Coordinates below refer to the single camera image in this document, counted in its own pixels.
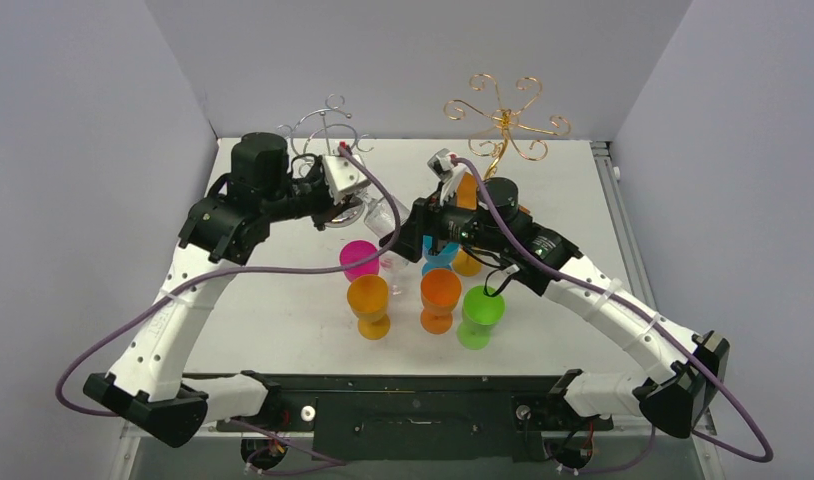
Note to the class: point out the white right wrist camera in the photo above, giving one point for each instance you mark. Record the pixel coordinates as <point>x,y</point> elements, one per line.
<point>449,172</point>

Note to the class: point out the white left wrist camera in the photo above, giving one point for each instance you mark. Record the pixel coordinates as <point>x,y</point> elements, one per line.
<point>343,178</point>

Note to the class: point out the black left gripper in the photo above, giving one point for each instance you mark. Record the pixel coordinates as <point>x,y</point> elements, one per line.
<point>330,210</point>

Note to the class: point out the orange plastic wine glass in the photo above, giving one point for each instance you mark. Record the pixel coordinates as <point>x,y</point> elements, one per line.
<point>440,292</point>

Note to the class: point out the green plastic wine glass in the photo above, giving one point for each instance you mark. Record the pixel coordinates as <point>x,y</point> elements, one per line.
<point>482,309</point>

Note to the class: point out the yellow wine glass at back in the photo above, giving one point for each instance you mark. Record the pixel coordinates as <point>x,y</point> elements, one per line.
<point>463,264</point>

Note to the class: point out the clear patterned wine glass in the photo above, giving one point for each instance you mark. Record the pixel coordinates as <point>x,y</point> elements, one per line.
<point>380,218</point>

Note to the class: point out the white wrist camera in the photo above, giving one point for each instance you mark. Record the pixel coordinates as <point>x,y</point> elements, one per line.
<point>449,172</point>
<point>343,178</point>

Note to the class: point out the yellow wine glass in front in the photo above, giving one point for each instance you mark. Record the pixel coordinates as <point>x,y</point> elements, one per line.
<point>368,299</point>

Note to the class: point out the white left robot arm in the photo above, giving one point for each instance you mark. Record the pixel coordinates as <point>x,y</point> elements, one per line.
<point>146,384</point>

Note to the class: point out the blue plastic wine glass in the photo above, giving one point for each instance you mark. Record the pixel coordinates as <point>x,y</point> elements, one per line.
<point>442,259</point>

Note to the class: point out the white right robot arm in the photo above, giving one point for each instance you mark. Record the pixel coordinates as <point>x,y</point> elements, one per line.
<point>682,370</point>

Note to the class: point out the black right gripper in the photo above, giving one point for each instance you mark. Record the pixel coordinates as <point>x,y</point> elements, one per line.
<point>416,229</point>

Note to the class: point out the gold wire glass rack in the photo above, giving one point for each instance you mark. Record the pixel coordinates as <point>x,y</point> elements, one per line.
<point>506,132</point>

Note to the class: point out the yellow wine glass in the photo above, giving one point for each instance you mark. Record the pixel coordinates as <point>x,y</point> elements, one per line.
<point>463,264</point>
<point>368,299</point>

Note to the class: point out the pink plastic wine glass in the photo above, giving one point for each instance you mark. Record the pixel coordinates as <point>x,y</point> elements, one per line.
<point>359,254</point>

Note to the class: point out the silver wire glass rack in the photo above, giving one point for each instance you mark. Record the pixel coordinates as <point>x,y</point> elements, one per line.
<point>333,126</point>

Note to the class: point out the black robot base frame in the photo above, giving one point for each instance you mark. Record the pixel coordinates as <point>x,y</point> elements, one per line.
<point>350,418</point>

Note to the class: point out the clear small wine glass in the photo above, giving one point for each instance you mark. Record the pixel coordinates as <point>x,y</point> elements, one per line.
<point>392,267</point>

